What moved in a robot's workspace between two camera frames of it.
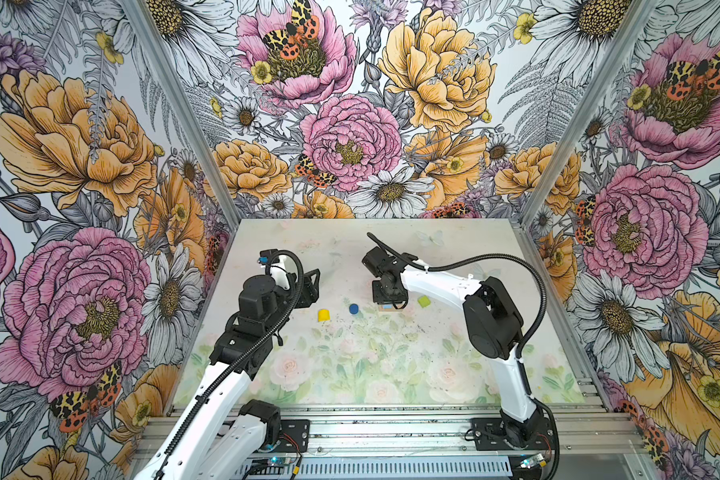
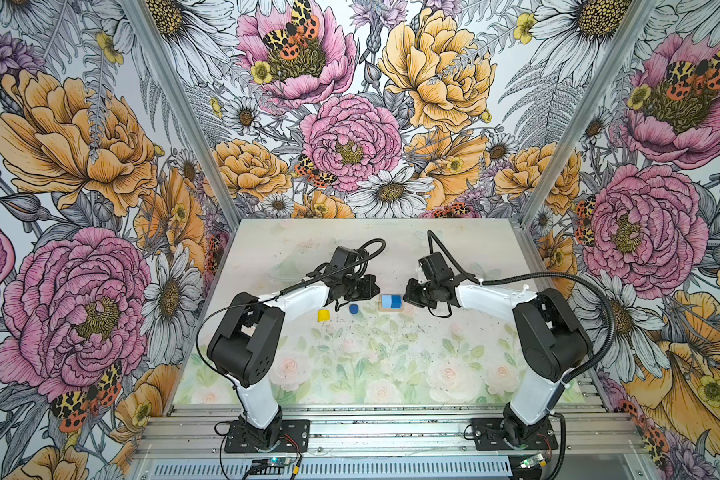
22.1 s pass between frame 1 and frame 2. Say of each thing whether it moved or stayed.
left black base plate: stayed
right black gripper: moved
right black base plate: stayed
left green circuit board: stayed
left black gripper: moved
